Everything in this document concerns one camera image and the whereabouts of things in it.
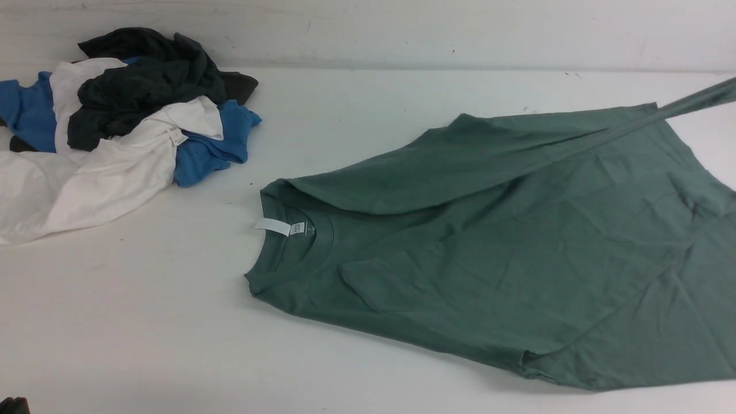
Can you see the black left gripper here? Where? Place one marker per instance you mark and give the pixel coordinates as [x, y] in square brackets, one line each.
[18, 405]

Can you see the green long-sleeve top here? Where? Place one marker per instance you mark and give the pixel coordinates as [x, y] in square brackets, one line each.
[588, 249]

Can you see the white shirt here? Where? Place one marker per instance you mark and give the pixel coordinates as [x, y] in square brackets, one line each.
[44, 193]

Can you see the blue shirt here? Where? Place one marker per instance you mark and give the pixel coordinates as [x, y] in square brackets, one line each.
[199, 156]

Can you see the dark grey shirt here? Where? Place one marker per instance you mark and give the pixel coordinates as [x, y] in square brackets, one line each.
[156, 72]

